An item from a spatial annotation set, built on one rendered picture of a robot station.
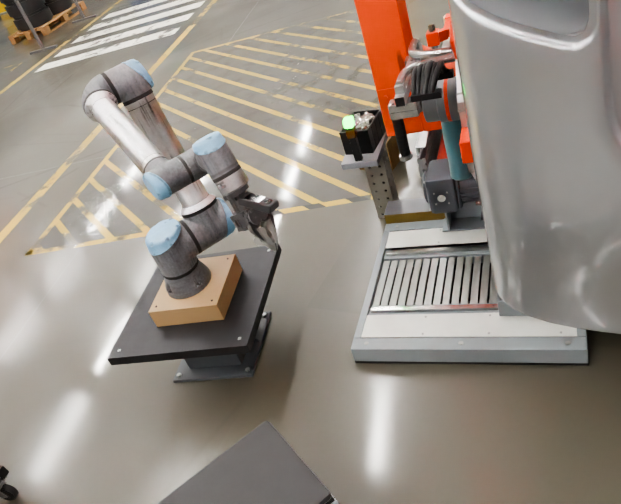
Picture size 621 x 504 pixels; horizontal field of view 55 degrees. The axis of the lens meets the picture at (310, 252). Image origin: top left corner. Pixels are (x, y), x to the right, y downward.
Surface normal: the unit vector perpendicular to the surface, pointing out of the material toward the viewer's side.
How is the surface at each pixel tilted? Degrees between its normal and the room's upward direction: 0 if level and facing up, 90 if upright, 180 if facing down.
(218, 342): 0
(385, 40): 90
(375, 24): 90
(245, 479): 0
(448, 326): 0
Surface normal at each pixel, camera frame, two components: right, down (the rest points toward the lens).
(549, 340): -0.29, -0.77
